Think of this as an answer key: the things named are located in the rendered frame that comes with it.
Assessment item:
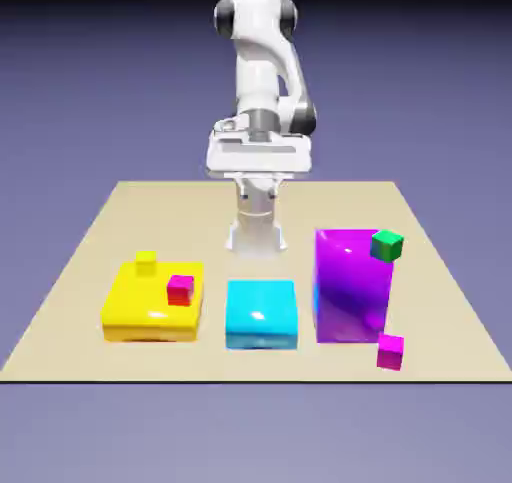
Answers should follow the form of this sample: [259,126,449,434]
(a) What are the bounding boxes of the large cyan box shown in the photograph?
[224,278,300,351]

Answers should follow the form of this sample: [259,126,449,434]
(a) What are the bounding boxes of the small green cube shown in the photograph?
[369,229,405,264]

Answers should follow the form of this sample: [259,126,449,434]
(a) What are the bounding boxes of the small magenta cube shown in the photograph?
[376,333,406,372]

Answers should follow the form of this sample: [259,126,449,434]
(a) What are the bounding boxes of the large yellow box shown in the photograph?
[99,260,206,344]

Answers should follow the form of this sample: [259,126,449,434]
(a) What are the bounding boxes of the small red cube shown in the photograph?
[166,274,196,308]

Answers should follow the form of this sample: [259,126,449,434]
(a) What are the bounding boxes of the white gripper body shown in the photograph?
[205,129,314,180]

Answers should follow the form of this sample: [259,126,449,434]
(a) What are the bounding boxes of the large purple box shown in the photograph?
[314,228,396,345]

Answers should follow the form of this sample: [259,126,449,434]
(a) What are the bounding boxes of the small yellow cube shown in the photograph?
[134,250,158,277]

